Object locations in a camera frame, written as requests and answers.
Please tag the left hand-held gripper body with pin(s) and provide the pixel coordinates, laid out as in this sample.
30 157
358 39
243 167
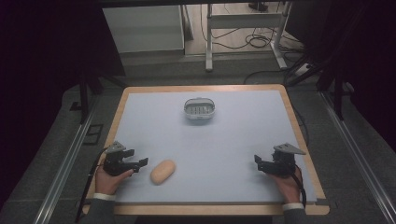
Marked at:
113 160

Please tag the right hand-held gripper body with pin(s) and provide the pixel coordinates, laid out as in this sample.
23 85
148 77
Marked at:
282 161

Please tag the tan oval bread roll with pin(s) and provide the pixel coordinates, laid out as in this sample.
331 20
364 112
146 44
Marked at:
162 172

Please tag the person's left hand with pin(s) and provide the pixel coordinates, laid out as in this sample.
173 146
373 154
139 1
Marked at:
107 183

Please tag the person's right hand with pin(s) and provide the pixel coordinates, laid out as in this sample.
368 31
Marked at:
289 186

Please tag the pale blue table mat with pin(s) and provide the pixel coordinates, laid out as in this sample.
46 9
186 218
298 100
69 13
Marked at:
205 146

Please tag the black metal stand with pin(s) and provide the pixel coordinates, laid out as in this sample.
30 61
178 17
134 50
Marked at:
84 93
337 93

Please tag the wooden table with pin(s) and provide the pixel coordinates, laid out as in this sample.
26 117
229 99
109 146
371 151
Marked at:
199 210

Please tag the white power strip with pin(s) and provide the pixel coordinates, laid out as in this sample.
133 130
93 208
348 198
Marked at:
302 69

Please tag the white cabinet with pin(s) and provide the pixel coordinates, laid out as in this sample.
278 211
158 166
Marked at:
143 28

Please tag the black floor bracket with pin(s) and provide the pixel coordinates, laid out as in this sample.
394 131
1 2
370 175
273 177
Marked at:
93 134

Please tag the aluminium floor rail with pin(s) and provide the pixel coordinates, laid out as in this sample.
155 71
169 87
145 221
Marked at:
67 165
358 155

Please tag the white metal desk frame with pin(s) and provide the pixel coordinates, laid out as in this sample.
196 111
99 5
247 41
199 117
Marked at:
243 21

